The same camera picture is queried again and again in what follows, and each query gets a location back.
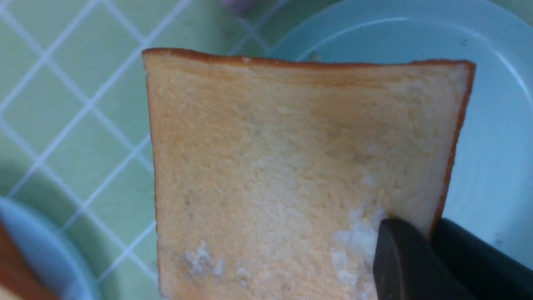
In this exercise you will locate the left blue bread plate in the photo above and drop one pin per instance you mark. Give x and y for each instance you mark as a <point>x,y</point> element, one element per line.
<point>51,255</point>

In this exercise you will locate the centre light blue plate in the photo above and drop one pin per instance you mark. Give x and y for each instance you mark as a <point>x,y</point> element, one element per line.
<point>491,190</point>

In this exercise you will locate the toast slice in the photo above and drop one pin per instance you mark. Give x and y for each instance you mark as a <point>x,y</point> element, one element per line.
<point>271,176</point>
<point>18,280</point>

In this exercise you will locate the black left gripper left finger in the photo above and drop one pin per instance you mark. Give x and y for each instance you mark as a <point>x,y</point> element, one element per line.
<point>406,268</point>

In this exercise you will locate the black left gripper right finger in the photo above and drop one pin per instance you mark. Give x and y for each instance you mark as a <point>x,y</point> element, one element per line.
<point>486,272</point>

